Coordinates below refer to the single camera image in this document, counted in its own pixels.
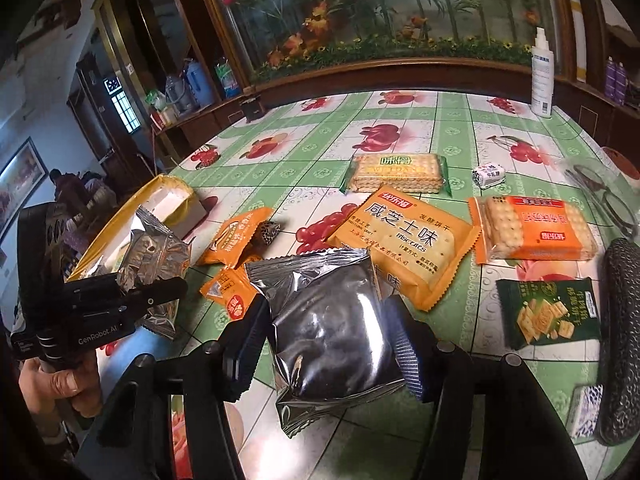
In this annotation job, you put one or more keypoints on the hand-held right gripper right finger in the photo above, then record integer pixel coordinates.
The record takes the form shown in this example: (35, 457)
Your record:
(406, 355)

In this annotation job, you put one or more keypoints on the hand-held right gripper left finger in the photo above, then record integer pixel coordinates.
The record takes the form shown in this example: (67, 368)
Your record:
(246, 347)

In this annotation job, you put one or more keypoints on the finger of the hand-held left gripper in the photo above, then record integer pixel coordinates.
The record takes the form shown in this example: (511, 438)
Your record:
(160, 292)

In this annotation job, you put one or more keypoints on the small orange snack packet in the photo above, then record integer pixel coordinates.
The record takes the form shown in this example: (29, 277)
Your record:
(235, 240)
(232, 292)

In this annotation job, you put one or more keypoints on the yellow plastic bag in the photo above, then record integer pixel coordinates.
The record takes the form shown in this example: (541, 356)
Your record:
(170, 200)

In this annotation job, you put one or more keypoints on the orange clear cracker packet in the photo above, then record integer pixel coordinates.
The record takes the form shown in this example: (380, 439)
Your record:
(535, 230)

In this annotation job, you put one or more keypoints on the green biscuit packet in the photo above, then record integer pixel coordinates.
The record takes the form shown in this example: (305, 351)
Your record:
(397, 174)

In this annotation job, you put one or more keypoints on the person's left hand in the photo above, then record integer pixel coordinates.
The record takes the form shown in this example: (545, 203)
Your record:
(65, 385)

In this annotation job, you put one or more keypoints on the large orange biscuit packet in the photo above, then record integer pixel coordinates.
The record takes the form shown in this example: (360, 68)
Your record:
(400, 240)

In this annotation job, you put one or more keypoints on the small dark patterned snack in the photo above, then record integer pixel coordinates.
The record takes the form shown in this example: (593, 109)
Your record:
(269, 234)

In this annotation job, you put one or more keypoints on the dark green cracker packet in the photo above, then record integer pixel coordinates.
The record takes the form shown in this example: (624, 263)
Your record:
(547, 315)

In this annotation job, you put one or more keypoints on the small blue white packet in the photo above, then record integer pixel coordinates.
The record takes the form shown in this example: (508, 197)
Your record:
(585, 412)

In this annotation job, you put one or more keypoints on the green bag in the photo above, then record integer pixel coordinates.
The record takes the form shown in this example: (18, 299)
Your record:
(156, 100)

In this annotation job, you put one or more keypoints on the small white wrapped candy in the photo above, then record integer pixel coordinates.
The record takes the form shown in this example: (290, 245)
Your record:
(489, 176)

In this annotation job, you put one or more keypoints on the grey thermos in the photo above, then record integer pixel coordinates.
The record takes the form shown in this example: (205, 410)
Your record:
(176, 92)

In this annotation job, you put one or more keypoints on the dark ink bottle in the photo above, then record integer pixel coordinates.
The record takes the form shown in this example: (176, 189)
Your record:
(251, 107)

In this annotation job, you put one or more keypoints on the blue thermos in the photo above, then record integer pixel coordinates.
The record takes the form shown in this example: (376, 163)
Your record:
(197, 82)

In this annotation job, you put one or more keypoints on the black glasses case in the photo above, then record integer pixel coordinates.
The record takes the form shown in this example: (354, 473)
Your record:
(622, 340)

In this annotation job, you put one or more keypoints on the clear water bottle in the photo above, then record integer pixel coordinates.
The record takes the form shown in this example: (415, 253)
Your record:
(226, 77)

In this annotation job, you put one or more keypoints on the fruit print tablecloth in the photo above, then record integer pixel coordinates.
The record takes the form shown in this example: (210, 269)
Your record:
(425, 125)

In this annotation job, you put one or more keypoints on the eyeglasses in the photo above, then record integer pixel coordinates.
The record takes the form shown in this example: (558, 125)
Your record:
(600, 195)

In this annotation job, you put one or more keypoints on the white spray bottle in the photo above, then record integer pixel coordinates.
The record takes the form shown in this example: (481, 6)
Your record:
(541, 80)

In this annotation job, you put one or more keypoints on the purple bottle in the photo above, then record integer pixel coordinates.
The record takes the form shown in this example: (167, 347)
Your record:
(610, 80)
(621, 84)

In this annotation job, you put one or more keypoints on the glass flower display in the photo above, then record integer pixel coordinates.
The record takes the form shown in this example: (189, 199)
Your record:
(380, 5)

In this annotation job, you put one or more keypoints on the framed wall picture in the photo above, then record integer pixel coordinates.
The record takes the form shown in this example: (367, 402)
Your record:
(17, 185)

